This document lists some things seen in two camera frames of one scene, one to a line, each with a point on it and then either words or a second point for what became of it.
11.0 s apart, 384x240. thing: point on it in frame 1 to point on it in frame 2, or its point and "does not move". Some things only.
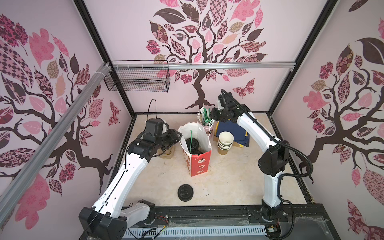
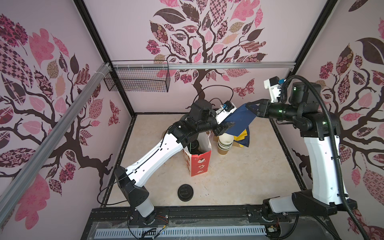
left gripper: x=174 y=137 to x=221 y=128
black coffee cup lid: x=200 y=150 does not move
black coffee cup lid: x=195 y=144 does not move
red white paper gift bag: x=197 y=148 does not move
